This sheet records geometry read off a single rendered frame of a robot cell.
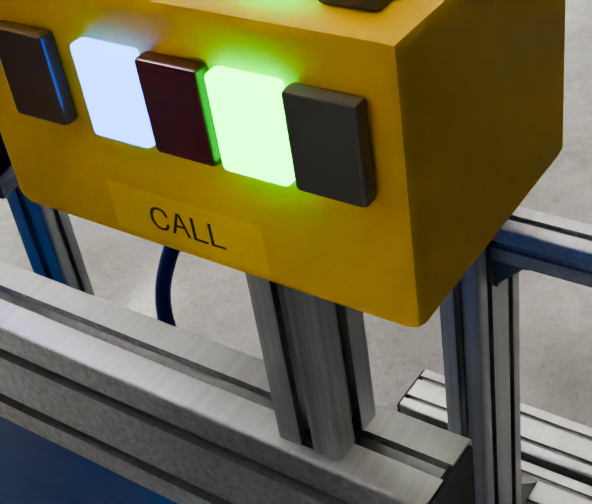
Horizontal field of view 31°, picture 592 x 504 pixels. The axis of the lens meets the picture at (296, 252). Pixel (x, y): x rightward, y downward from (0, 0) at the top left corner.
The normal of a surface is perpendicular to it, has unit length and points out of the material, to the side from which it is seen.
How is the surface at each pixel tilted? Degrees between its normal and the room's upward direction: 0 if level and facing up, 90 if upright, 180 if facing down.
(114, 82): 90
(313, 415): 90
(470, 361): 90
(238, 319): 0
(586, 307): 0
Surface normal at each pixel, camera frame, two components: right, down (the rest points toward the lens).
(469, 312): -0.55, 0.57
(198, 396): -0.14, -0.78
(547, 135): 0.82, 0.25
